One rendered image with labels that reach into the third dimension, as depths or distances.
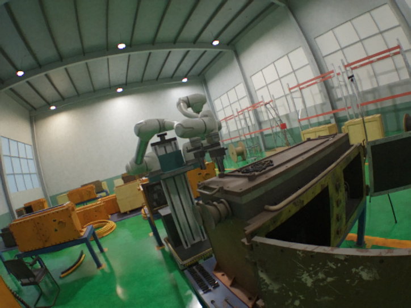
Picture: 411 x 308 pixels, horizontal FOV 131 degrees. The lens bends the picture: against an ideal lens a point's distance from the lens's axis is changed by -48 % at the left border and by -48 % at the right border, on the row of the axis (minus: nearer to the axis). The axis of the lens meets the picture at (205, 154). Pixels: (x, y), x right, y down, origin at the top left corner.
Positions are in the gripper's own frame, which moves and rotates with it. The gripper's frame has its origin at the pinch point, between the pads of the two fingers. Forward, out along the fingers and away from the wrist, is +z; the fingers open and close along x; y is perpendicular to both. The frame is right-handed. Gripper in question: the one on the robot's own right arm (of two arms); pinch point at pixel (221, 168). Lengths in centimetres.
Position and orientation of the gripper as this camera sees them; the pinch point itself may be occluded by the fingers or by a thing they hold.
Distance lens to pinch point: 114.8
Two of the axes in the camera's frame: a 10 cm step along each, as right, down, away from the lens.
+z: 2.7, 9.6, 0.5
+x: -4.1, 0.7, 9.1
